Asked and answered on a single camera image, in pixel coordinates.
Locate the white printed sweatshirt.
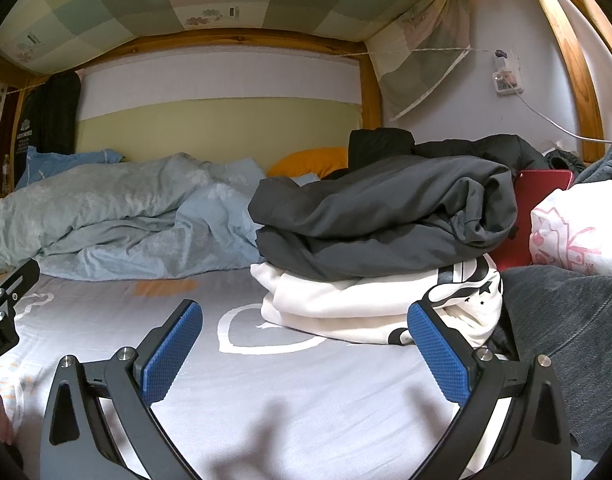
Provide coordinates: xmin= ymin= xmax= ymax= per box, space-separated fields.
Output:
xmin=250 ymin=255 xmax=504 ymax=348

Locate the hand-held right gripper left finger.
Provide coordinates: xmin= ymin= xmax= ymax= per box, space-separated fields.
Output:
xmin=40 ymin=299 xmax=207 ymax=480

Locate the white and green headboard panel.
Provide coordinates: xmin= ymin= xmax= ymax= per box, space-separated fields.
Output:
xmin=76 ymin=50 xmax=364 ymax=161

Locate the light blue duvet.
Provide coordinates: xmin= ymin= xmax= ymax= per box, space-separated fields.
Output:
xmin=0 ymin=152 xmax=321 ymax=281

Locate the red flat case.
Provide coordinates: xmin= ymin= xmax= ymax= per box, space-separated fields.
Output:
xmin=491 ymin=169 xmax=574 ymax=271

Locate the wooden bed frame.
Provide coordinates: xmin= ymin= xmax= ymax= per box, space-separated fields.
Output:
xmin=0 ymin=0 xmax=612 ymax=196

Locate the white pink printed bag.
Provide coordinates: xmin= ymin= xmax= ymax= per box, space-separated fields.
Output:
xmin=528 ymin=180 xmax=612 ymax=276

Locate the white wall power strip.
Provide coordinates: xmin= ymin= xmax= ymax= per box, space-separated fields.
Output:
xmin=491 ymin=47 xmax=526 ymax=96

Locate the checked pastel curtain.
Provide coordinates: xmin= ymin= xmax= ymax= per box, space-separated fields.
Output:
xmin=366 ymin=0 xmax=474 ymax=121

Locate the person's grey trouser leg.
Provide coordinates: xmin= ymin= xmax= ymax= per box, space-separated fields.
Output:
xmin=501 ymin=265 xmax=612 ymax=461

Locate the black jacket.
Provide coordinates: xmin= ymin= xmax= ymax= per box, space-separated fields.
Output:
xmin=347 ymin=127 xmax=552 ymax=176

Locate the grey fleece garment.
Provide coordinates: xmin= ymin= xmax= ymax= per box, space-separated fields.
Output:
xmin=571 ymin=127 xmax=612 ymax=186

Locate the blue pillow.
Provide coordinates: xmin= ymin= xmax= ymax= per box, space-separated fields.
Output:
xmin=16 ymin=146 xmax=124 ymax=191

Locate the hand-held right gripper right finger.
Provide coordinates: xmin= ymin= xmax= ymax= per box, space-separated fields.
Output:
xmin=405 ymin=299 xmax=572 ymax=480

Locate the grey hooded jacket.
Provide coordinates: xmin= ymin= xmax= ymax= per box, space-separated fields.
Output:
xmin=248 ymin=152 xmax=519 ymax=283

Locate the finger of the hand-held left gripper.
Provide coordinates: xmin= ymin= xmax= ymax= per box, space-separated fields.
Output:
xmin=0 ymin=258 xmax=41 ymax=321

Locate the black hanging garment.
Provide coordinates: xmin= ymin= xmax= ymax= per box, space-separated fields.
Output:
xmin=14 ymin=71 xmax=82 ymax=188

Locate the orange pillow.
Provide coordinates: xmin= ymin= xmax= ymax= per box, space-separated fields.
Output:
xmin=267 ymin=146 xmax=351 ymax=178

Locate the white charging cable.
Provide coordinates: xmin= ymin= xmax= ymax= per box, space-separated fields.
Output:
xmin=516 ymin=91 xmax=612 ymax=143

